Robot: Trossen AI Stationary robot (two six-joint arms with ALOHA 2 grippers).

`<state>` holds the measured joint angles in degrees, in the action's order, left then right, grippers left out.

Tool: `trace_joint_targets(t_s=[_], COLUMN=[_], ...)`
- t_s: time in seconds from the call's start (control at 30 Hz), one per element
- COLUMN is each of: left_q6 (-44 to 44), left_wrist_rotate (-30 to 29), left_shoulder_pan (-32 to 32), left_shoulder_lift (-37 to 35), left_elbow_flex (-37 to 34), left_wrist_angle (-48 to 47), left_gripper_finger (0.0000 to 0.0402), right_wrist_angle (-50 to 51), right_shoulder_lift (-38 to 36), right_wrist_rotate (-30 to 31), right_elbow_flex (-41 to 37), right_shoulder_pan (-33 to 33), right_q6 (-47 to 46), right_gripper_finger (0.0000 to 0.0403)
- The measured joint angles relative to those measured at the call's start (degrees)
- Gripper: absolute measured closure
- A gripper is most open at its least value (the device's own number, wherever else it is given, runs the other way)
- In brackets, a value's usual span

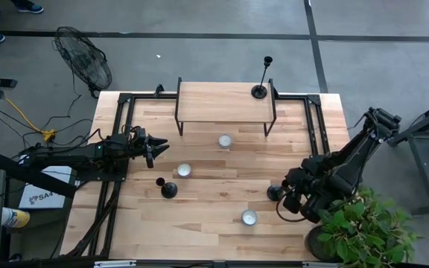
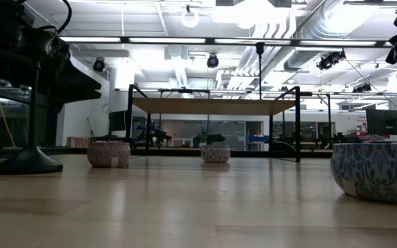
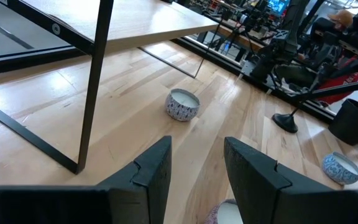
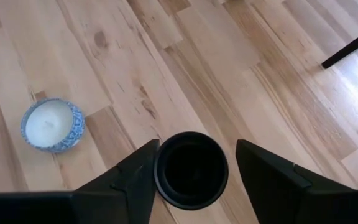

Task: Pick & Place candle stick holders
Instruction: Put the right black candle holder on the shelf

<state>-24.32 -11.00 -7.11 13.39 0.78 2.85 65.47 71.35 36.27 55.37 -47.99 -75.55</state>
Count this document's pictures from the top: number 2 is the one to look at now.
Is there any linear ceiling light fixture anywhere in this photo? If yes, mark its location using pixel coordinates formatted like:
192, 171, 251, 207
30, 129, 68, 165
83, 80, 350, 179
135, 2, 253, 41
59, 35, 394, 48

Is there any wooden crate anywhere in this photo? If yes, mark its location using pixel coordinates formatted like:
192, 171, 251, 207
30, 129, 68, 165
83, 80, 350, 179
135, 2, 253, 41
66, 136, 91, 149

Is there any wood-top shelf black frame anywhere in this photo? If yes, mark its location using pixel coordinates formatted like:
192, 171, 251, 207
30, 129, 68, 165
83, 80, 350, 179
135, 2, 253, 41
125, 83, 302, 163

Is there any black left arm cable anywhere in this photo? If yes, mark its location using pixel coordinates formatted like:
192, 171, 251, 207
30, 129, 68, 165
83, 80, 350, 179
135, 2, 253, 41
39, 0, 73, 35

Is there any black ceiling spotlight cluster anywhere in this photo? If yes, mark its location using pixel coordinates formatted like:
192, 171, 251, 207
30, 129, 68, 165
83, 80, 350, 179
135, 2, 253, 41
352, 82, 372, 94
316, 50, 347, 72

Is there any small background plant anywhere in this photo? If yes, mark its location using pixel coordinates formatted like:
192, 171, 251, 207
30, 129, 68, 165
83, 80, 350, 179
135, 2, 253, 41
198, 127, 209, 145

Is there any white ring ceiling lamp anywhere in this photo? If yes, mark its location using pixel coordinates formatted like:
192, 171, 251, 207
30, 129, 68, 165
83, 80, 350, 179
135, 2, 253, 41
180, 5, 201, 29

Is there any tall black candlestick holder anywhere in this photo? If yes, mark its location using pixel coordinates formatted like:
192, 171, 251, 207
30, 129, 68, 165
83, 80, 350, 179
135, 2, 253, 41
254, 41, 266, 101

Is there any blue floral candle tin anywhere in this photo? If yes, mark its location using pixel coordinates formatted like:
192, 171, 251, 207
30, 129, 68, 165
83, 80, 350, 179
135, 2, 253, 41
329, 143, 397, 206

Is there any blue storage bin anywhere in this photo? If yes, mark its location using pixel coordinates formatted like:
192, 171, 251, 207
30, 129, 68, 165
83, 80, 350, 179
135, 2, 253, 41
248, 134, 270, 144

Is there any white blue triangle candle tin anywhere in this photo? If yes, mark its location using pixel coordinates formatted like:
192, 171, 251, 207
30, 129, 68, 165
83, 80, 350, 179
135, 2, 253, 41
201, 144, 232, 164

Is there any pink patterned candle tin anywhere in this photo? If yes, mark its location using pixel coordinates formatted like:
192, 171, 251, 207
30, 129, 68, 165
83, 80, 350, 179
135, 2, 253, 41
87, 141, 132, 169

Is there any round black ceiling device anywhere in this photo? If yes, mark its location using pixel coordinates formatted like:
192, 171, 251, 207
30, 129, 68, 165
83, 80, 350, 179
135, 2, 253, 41
206, 54, 220, 70
92, 57, 107, 73

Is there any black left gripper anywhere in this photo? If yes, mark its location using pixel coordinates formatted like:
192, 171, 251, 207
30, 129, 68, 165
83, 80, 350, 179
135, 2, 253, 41
21, 25, 102, 112

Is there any yellow hanging cable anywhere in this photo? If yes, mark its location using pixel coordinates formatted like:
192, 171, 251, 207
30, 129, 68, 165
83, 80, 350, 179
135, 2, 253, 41
0, 77, 17, 148

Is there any black computer monitor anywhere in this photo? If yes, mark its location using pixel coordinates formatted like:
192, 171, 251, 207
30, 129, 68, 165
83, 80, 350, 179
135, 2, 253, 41
365, 109, 397, 136
108, 110, 128, 132

